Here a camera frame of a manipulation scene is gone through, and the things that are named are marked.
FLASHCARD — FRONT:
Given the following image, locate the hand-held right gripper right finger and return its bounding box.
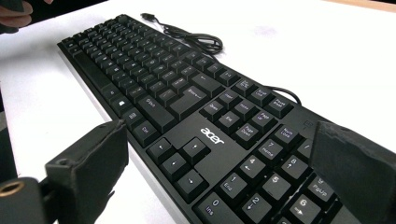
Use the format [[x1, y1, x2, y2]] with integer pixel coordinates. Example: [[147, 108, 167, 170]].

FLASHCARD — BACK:
[[310, 120, 396, 224]]

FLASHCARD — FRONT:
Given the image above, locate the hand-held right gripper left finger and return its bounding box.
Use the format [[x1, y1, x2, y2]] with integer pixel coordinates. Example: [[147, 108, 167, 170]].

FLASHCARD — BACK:
[[46, 119, 130, 224]]

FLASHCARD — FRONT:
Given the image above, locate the black computer keyboard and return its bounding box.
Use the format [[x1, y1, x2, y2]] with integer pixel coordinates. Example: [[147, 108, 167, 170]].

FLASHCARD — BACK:
[[57, 13, 396, 224]]

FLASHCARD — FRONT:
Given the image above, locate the wooden table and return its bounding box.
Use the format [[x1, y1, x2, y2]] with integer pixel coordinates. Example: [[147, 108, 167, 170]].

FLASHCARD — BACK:
[[323, 0, 396, 13]]

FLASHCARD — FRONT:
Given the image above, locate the black keyboard cable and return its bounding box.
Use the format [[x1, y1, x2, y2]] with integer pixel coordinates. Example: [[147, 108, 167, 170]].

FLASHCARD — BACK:
[[140, 12, 303, 106]]

